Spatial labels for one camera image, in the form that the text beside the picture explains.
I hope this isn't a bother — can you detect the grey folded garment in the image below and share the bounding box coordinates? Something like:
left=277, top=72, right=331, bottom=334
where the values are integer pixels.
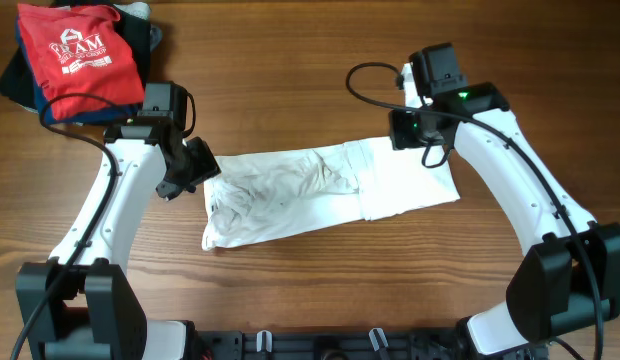
left=115, top=2, right=163, bottom=52

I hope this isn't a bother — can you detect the navy blue folded garment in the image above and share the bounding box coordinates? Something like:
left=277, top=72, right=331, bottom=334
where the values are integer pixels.
left=15, top=26, right=140, bottom=125

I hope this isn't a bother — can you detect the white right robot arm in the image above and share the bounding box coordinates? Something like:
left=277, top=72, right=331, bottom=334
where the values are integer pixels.
left=390, top=82, right=620, bottom=359

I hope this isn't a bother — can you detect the white t-shirt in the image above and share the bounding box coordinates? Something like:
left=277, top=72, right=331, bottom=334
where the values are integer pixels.
left=202, top=137, right=460, bottom=251

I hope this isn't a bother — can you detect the black folded garment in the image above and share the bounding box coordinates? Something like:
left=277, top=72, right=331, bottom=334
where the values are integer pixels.
left=0, top=49, right=37, bottom=112

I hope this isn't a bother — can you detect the red folded t-shirt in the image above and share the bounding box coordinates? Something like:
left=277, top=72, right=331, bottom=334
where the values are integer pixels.
left=16, top=3, right=150, bottom=118

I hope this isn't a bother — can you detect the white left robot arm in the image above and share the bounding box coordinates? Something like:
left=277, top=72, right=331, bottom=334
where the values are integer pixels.
left=11, top=124, right=220, bottom=360

